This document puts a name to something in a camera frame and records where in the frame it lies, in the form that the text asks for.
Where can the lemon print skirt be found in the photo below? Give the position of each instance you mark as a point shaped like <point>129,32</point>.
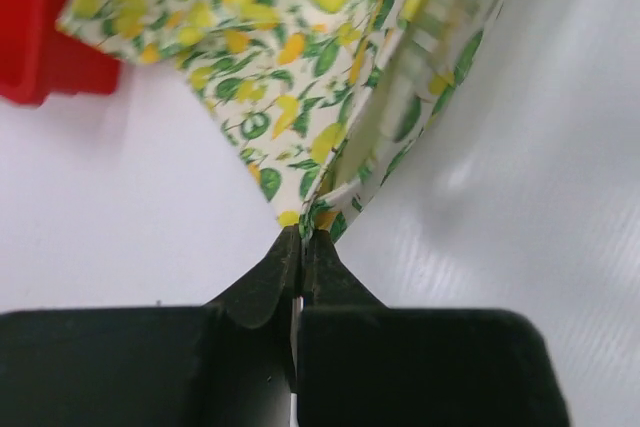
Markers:
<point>322,99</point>

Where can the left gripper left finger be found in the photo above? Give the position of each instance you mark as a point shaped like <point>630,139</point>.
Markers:
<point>228,362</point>

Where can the red plastic bin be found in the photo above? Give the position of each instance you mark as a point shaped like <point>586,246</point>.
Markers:
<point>37,60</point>

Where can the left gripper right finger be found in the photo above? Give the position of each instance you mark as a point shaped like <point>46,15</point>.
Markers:
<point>362,363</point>

